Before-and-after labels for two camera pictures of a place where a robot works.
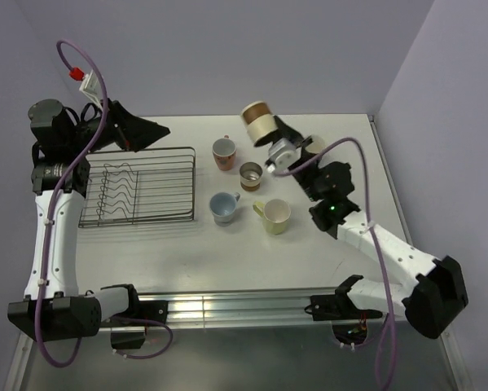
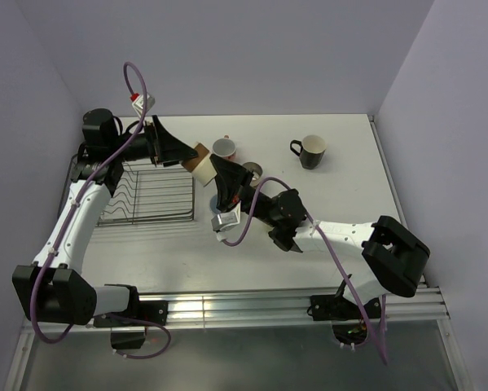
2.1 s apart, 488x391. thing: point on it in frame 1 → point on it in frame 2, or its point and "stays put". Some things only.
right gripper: x=284 y=131 → x=230 y=181
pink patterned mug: x=224 y=150 stays put
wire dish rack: x=142 y=186 stays put
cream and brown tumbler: x=259 y=120 → x=201 y=166
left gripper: x=131 y=133 → x=164 y=148
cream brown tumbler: x=250 y=174 stays put
